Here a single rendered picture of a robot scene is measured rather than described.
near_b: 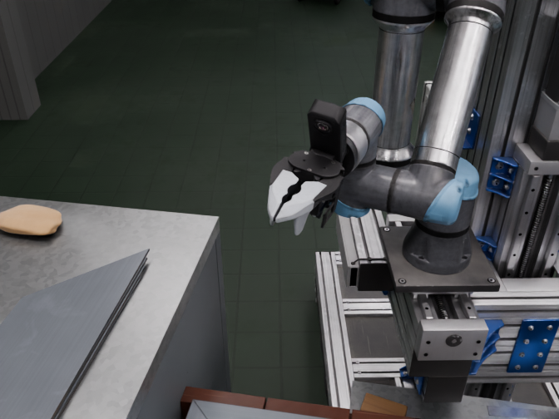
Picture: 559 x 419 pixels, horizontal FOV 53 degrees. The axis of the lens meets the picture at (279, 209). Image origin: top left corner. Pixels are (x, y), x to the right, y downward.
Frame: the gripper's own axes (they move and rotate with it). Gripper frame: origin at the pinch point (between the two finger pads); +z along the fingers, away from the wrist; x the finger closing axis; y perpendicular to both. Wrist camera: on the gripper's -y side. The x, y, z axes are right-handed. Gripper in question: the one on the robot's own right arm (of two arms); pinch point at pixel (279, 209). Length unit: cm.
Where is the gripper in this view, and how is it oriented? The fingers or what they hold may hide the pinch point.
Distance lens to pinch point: 68.1
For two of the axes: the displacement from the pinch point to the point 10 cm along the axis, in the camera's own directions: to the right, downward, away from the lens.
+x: -9.0, -3.4, 2.8
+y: -1.2, 8.0, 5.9
